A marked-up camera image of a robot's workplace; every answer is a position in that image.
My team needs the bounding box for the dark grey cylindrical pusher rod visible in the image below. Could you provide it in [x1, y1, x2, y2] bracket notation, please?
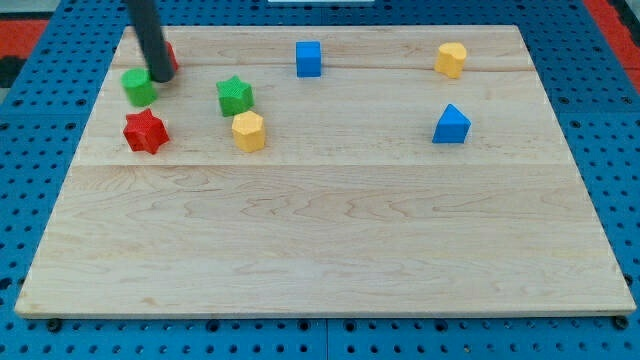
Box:
[126, 0, 175, 83]

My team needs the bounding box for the green cylinder block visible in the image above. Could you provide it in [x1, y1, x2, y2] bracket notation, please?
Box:
[121, 68, 157, 107]

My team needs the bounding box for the red cylinder block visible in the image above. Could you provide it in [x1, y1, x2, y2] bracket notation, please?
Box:
[165, 41, 179, 72]

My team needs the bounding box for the red star block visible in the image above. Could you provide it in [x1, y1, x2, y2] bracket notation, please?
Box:
[123, 108, 170, 154]

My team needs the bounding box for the green star block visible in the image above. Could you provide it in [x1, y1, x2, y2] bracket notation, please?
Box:
[216, 75, 254, 117]

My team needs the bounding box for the yellow hexagon block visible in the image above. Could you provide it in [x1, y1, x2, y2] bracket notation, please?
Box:
[232, 111, 266, 153]

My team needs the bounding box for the blue cube block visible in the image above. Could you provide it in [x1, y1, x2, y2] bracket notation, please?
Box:
[295, 41, 322, 78]

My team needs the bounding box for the light wooden board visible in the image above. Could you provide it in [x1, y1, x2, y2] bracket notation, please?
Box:
[15, 25, 636, 319]

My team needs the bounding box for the yellow heart block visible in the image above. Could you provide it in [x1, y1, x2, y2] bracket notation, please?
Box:
[434, 42, 467, 79]

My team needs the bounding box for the blue triangle block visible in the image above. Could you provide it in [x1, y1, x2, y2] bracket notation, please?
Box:
[432, 104, 471, 143]

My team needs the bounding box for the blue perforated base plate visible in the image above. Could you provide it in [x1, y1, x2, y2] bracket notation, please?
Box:
[1, 1, 639, 359]

